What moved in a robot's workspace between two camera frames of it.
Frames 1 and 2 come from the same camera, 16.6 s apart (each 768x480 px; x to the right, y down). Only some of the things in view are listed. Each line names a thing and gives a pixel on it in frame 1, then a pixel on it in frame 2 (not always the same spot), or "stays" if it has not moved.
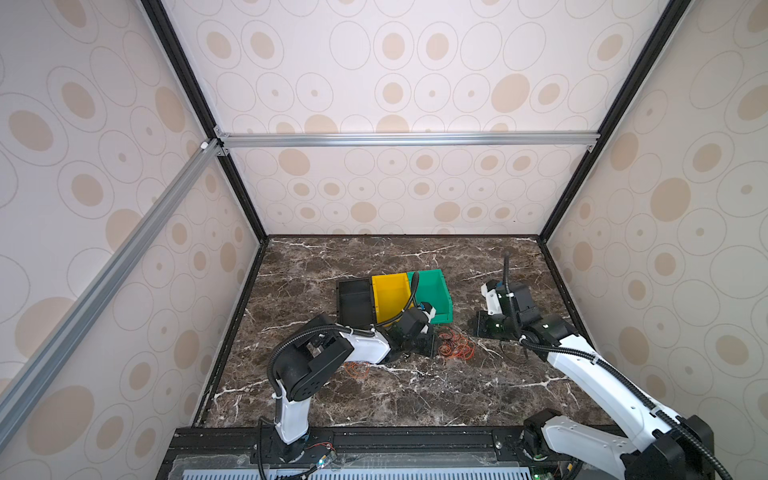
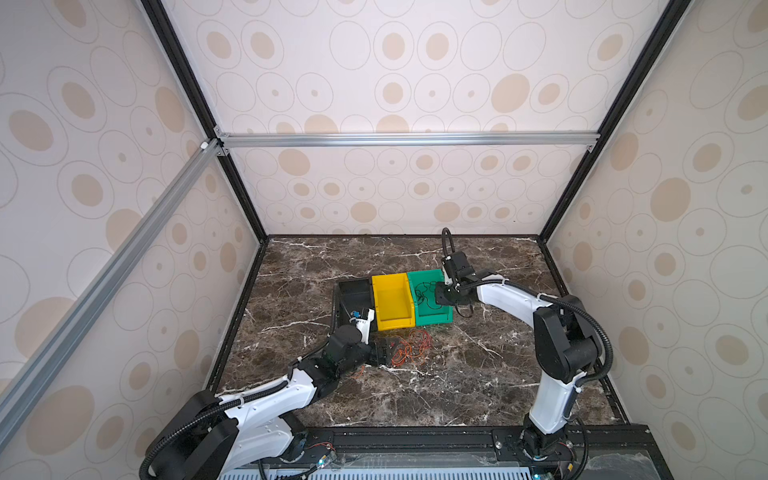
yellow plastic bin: (391, 292) stays
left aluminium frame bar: (62, 336) stays
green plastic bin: (431, 288) stays
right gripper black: (481, 322) → (440, 295)
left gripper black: (429, 342) → (369, 350)
